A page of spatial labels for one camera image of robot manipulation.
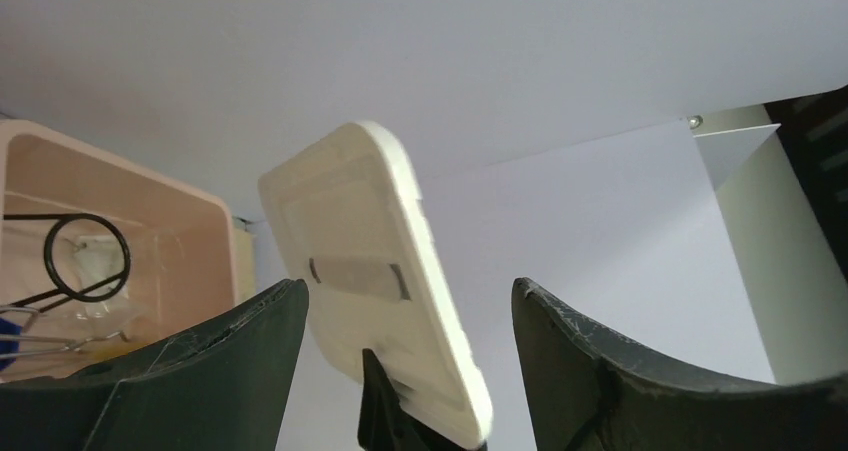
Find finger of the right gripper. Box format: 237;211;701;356
357;349;462;451

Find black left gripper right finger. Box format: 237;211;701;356
511;278;847;450

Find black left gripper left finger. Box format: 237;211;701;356
1;279;309;450

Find metal crucible tongs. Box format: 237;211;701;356
1;306;131;361

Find blue plastic hexagonal piece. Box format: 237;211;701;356
1;318;23;370

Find pink plastic bin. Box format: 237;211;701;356
1;119;236;382

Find black wire tripod stand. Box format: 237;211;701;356
3;213;132;313

